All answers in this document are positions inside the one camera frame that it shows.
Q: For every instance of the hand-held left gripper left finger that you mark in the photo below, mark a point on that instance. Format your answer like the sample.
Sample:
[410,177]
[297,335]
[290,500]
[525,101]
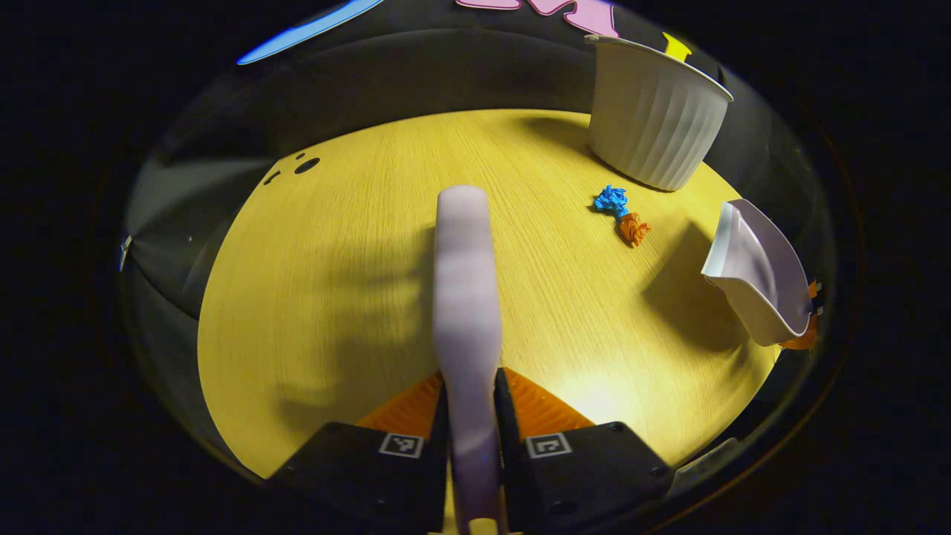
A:
[371,475]

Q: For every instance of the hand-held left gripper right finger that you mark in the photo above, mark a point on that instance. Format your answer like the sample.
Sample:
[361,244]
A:
[579,475]

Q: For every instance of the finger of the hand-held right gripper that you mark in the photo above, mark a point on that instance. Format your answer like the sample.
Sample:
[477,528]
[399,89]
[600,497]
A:
[806,336]

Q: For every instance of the small white dustpan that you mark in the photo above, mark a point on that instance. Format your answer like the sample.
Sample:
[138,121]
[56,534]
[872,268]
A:
[765,282]

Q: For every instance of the small pink broom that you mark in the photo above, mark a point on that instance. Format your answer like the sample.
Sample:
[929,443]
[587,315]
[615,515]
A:
[466,297]

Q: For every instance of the orange paper trash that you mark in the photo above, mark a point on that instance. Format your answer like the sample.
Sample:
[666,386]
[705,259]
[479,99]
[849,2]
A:
[634,229]

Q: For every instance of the blue paper trash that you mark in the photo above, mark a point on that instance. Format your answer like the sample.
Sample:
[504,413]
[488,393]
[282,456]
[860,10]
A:
[612,200]

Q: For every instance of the white ribbed garbage bin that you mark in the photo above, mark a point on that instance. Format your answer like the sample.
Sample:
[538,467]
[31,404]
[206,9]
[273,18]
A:
[654,119]

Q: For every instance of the black backdrop cloth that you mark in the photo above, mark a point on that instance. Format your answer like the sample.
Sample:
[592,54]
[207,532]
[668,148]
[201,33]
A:
[416,74]

